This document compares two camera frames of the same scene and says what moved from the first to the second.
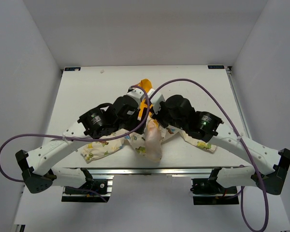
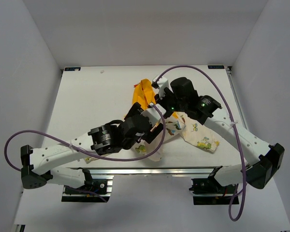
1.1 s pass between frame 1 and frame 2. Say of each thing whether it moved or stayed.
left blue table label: stayed
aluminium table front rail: stayed
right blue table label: stayed
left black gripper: moved
